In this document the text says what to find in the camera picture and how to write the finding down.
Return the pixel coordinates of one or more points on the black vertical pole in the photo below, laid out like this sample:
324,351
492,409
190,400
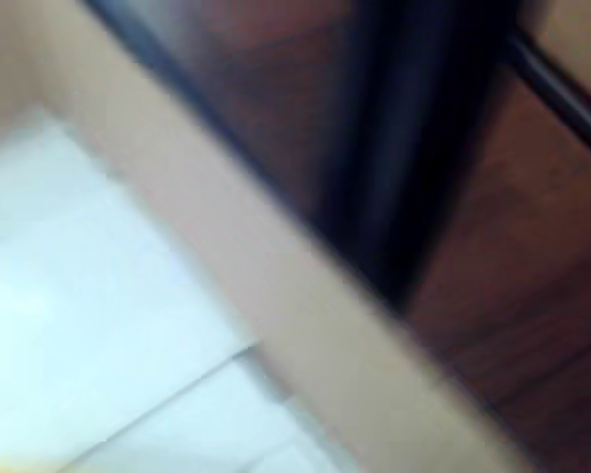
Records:
413,148

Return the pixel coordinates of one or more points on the white cardboard box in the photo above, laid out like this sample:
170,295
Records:
128,295

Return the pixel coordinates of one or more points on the black flat bar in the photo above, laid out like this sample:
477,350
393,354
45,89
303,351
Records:
561,98

